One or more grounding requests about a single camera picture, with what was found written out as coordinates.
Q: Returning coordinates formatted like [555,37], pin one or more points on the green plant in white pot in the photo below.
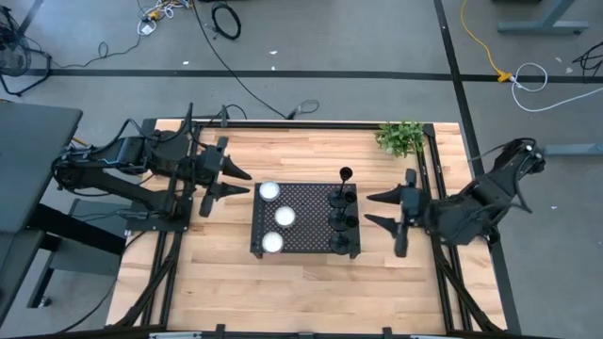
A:
[400,139]

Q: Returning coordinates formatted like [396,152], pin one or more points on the grey metal desk leg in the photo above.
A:
[546,26]

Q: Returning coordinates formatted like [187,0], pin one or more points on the dark grey desk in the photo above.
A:
[33,155]

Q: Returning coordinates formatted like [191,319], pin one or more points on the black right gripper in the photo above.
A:
[412,207]

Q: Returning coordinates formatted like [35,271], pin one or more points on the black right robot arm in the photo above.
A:
[476,212]

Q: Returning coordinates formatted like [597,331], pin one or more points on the grey metal desk foot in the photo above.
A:
[572,150]

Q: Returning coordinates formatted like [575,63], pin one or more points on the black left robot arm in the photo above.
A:
[127,150]

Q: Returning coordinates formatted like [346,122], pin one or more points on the red leaf patterned candle bowl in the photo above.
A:
[284,216]

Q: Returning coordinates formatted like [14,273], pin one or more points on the black perforated metal rack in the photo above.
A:
[306,235]

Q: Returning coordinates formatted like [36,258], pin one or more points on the pink patterned candle bowl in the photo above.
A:
[272,242]

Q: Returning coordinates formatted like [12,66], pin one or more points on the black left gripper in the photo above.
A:
[209,165]

